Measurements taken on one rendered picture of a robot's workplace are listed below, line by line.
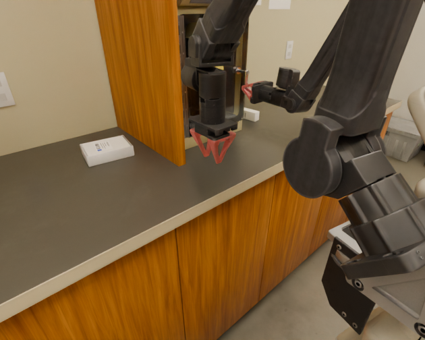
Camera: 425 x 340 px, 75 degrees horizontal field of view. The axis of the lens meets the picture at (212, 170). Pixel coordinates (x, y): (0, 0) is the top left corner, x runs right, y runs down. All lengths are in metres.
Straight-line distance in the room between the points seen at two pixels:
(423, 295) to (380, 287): 0.05
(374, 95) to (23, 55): 1.12
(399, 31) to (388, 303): 0.28
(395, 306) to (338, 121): 0.21
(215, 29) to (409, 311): 0.47
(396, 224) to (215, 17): 0.40
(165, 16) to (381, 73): 0.61
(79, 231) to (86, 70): 0.74
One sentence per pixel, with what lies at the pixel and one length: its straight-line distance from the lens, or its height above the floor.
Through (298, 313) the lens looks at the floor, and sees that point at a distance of 1.72.
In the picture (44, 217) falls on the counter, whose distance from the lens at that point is 0.84.
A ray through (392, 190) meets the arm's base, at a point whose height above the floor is 1.24.
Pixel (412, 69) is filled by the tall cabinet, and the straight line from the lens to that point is 3.79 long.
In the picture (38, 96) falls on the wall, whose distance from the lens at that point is 1.26.
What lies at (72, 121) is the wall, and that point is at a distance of 1.31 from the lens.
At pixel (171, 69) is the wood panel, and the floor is 1.25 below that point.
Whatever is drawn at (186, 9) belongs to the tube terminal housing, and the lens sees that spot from 0.97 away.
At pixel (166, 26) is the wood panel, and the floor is 1.36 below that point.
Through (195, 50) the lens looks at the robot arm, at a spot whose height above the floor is 1.34.
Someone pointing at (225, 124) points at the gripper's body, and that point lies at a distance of 0.60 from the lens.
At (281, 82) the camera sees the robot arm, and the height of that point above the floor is 1.20.
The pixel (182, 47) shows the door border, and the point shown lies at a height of 1.30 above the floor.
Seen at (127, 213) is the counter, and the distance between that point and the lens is 0.76.
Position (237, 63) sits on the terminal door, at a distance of 1.11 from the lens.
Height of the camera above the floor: 1.40
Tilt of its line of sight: 30 degrees down
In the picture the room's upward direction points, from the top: straight up
